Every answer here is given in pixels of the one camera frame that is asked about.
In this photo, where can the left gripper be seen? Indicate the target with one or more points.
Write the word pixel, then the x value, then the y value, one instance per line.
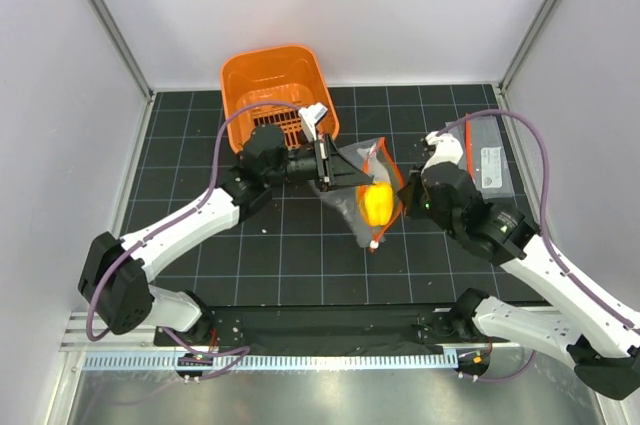
pixel 341 171

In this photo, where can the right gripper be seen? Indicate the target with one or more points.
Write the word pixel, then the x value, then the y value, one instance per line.
pixel 410 192

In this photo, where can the yellow toy pepper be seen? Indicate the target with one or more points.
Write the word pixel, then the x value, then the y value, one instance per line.
pixel 376 203

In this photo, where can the clear zip bag orange zipper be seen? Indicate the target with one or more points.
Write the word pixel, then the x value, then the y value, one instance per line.
pixel 371 157

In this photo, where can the orange plastic basket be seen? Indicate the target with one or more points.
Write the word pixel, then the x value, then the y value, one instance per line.
pixel 270 78

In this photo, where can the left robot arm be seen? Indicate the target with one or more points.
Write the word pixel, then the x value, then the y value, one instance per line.
pixel 119 273

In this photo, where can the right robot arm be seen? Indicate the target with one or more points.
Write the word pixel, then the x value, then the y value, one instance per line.
pixel 595 334

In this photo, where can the spare clear zip bag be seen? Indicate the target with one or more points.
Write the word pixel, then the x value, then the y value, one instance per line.
pixel 484 157

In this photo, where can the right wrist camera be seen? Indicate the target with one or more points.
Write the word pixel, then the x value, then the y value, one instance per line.
pixel 442 148

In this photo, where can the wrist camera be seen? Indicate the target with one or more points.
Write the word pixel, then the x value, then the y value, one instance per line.
pixel 442 148
pixel 310 116

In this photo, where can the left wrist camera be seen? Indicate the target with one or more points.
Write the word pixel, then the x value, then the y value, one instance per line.
pixel 310 116

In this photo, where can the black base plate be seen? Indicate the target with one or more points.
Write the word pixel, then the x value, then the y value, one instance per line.
pixel 334 330

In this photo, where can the slotted cable duct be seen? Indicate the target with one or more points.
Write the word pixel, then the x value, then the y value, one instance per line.
pixel 174 360

